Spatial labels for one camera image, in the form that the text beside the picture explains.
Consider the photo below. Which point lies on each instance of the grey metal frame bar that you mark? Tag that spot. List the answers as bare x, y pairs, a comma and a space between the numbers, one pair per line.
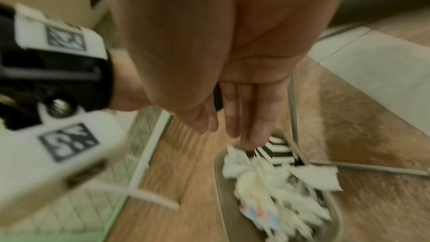
369, 168

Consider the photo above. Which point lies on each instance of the black white wrist camera mount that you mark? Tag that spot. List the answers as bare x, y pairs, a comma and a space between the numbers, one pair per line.
63, 81

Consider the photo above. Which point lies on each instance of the beige waste bin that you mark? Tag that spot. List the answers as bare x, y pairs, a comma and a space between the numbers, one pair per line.
231, 198

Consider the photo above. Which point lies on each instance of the person's left hand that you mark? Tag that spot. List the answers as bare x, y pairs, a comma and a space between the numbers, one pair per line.
129, 86

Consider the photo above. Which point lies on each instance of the grey metal frame leg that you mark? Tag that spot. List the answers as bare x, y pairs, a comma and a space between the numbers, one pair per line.
293, 108

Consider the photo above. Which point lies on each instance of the pile of white crumpled paper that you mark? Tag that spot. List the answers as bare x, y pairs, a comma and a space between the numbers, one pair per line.
268, 187

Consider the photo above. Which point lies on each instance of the person's right hand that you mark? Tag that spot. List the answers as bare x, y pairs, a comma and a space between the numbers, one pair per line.
215, 36

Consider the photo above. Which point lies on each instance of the white rack frame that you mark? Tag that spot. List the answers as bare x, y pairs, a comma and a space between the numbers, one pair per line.
147, 153

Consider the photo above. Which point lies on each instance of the black white striped box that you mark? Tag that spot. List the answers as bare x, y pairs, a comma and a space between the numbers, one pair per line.
277, 150

